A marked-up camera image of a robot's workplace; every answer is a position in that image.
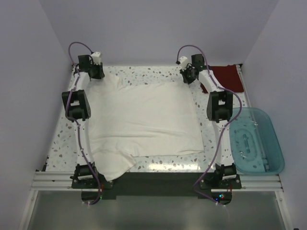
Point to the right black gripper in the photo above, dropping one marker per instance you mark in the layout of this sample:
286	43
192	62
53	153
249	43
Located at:
188	76

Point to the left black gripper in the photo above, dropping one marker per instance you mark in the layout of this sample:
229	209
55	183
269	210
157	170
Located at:
97	72

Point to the white t shirt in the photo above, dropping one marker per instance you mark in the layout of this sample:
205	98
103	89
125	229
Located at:
147	120

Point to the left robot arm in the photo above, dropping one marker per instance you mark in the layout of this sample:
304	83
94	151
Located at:
78	111

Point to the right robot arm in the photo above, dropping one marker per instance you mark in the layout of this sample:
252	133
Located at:
219	111

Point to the folded dark red shirt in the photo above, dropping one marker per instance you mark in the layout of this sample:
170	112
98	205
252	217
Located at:
226	77

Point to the blue plastic bin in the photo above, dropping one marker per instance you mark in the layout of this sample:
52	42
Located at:
254	144

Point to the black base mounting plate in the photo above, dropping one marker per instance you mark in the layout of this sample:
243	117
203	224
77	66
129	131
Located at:
168	184

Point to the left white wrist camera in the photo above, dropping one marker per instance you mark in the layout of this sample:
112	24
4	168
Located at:
96	57

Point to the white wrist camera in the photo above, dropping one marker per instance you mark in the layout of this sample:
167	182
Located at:
184	61
96	57

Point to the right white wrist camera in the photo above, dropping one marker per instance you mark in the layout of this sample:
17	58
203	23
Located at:
184	61

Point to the aluminium frame rail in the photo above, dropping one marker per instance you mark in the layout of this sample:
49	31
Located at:
60	181

